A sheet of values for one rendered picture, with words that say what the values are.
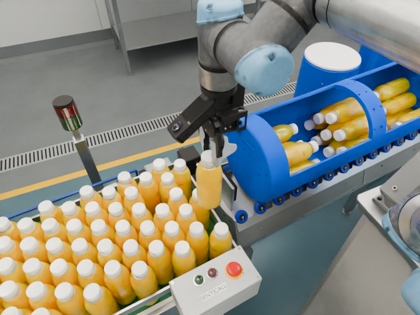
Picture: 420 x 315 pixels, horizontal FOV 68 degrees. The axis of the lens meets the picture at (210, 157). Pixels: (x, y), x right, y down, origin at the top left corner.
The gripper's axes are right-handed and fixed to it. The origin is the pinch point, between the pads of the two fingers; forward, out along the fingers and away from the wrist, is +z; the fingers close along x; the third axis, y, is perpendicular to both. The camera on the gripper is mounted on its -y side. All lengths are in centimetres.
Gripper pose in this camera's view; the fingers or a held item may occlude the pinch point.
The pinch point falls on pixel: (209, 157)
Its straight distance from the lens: 73.9
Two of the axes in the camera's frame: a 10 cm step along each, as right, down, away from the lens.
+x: -4.7, -6.4, 6.0
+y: 8.8, -3.5, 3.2
